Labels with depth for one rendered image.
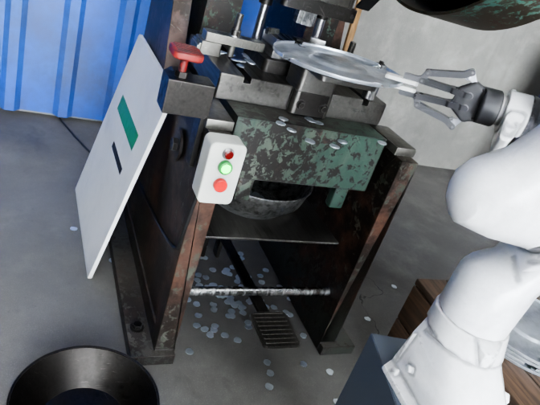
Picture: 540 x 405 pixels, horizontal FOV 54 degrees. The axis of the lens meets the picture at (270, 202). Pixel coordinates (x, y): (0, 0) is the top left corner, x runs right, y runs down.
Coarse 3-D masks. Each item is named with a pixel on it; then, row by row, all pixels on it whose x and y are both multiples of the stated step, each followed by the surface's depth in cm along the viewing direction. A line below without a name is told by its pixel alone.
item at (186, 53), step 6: (174, 42) 103; (174, 48) 99; (180, 48) 100; (186, 48) 102; (192, 48) 103; (174, 54) 99; (180, 54) 98; (186, 54) 99; (192, 54) 99; (198, 54) 100; (180, 60) 102; (186, 60) 99; (192, 60) 100; (198, 60) 100; (180, 66) 102; (186, 66) 103
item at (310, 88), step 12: (288, 72) 124; (300, 72) 119; (312, 72) 110; (300, 84) 120; (312, 84) 121; (324, 84) 122; (336, 84) 123; (348, 84) 110; (360, 84) 111; (300, 96) 121; (312, 96) 122; (324, 96) 123; (288, 108) 123; (300, 108) 123; (312, 108) 124; (324, 108) 124
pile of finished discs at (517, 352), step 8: (536, 304) 136; (528, 312) 130; (536, 312) 132; (520, 320) 126; (528, 320) 127; (536, 320) 128; (520, 328) 122; (528, 328) 124; (536, 328) 125; (512, 336) 120; (520, 336) 121; (528, 336) 121; (536, 336) 122; (512, 344) 117; (520, 344) 118; (528, 344) 119; (536, 344) 120; (512, 352) 115; (520, 352) 114; (528, 352) 116; (536, 352) 117; (512, 360) 115; (520, 360) 114; (528, 360) 115; (536, 360) 114; (528, 368) 115; (536, 368) 115
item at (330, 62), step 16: (288, 48) 117; (304, 48) 121; (320, 48) 126; (304, 64) 103; (320, 64) 109; (336, 64) 110; (352, 64) 115; (368, 64) 123; (352, 80) 102; (368, 80) 107; (384, 80) 111
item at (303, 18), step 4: (296, 12) 129; (300, 12) 128; (304, 12) 127; (308, 12) 127; (296, 16) 129; (300, 16) 128; (304, 16) 128; (308, 16) 128; (312, 16) 128; (316, 16) 129; (296, 20) 129; (300, 20) 129; (304, 20) 128; (308, 20) 128; (312, 20) 129; (304, 24) 129; (308, 24) 129; (312, 24) 130
